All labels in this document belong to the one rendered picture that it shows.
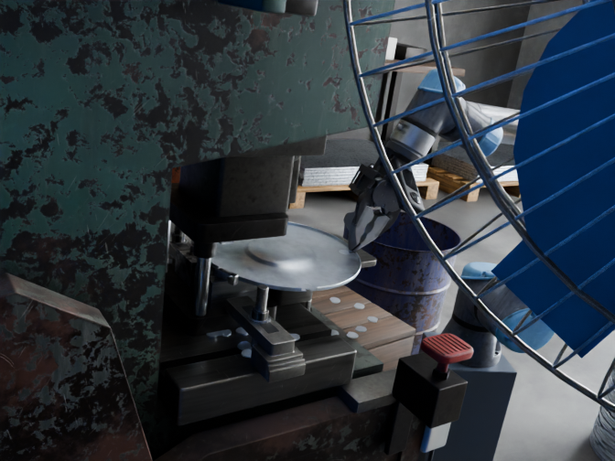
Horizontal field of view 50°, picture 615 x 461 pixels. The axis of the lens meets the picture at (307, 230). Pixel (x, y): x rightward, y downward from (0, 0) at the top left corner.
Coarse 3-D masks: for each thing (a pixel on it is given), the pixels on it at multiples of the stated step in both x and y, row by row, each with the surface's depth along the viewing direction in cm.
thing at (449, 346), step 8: (432, 336) 101; (440, 336) 102; (448, 336) 102; (456, 336) 102; (424, 344) 99; (432, 344) 99; (440, 344) 99; (448, 344) 99; (456, 344) 100; (464, 344) 100; (432, 352) 98; (440, 352) 97; (448, 352) 97; (456, 352) 97; (464, 352) 98; (472, 352) 99; (440, 360) 97; (448, 360) 96; (456, 360) 97; (440, 368) 100
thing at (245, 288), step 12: (180, 252) 114; (192, 252) 114; (180, 264) 114; (192, 264) 110; (180, 276) 115; (192, 276) 111; (216, 276) 106; (216, 288) 105; (228, 288) 106; (240, 288) 107; (252, 288) 108; (216, 300) 105
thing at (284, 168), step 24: (192, 168) 106; (216, 168) 98; (240, 168) 99; (264, 168) 102; (288, 168) 104; (192, 192) 106; (216, 192) 99; (240, 192) 101; (264, 192) 103; (288, 192) 106; (216, 216) 100
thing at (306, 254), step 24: (264, 240) 121; (288, 240) 123; (312, 240) 126; (336, 240) 128; (216, 264) 110; (240, 264) 111; (264, 264) 113; (288, 264) 113; (312, 264) 116; (336, 264) 117; (360, 264) 118; (288, 288) 105; (312, 288) 107
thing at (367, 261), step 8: (344, 240) 130; (360, 256) 123; (368, 256) 124; (368, 264) 122; (272, 296) 117; (280, 296) 116; (288, 296) 117; (296, 296) 118; (304, 296) 119; (280, 304) 116; (288, 304) 117; (304, 304) 119
